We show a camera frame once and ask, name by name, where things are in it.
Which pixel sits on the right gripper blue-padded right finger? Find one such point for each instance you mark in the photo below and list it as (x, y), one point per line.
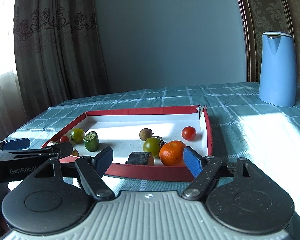
(215, 180)

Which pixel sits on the orange tangerine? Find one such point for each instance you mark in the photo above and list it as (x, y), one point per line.
(171, 154)

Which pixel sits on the red cardboard box tray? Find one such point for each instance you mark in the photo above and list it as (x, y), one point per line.
(119, 129)

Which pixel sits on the dark wooden wall frame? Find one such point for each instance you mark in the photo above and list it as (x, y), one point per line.
(250, 40)

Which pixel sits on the green cucumber piece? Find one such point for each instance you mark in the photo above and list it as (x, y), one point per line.
(91, 141)

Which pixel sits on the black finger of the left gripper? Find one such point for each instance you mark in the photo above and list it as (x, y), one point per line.
(40, 152)

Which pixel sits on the red cherry tomato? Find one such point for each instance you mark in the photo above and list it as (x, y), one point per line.
(189, 133)
(63, 138)

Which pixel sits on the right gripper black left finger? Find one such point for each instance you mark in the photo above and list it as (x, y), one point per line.
(80, 180)

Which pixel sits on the small green tomato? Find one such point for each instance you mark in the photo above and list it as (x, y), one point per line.
(153, 146)

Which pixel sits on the dark sugarcane piece left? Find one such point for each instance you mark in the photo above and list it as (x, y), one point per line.
(52, 143)

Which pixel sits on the round brown longan fruit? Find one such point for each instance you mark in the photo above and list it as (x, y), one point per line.
(145, 134)

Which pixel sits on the large green tomato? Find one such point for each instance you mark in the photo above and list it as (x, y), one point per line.
(77, 135)

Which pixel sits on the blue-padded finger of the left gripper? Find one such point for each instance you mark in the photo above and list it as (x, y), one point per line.
(16, 144)

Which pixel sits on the dark patterned curtain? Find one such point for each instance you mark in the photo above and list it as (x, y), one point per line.
(50, 52)

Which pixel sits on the blue electric kettle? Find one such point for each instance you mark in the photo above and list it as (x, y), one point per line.
(278, 76)

